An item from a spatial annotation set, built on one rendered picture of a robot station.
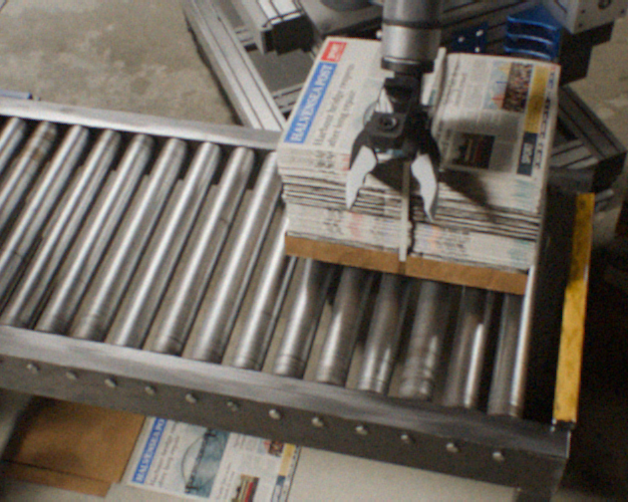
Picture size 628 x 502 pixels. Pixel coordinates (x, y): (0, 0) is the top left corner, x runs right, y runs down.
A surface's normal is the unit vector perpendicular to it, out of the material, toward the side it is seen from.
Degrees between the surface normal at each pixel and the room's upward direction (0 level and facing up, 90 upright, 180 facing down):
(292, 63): 0
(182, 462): 0
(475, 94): 7
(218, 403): 90
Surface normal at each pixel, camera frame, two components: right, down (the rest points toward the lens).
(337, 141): -0.04, -0.70
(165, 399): -0.24, 0.77
